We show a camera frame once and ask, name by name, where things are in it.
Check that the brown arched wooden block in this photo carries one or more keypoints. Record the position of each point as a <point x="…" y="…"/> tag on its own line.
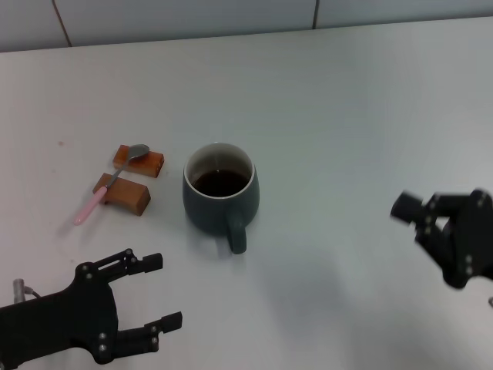
<point x="129" y="194"/>

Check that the dark coffee liquid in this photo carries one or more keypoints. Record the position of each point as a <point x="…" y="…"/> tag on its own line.
<point x="221" y="184"/>

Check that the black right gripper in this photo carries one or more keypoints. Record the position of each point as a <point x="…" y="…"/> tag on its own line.
<point x="473" y="239"/>

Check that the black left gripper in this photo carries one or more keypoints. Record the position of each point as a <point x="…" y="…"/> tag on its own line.
<point x="58" y="320"/>

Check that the grey ceramic cup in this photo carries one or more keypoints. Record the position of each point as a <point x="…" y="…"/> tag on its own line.
<point x="204" y="212"/>

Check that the orange flat wooden block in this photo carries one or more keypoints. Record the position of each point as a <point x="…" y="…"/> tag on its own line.
<point x="148" y="165"/>

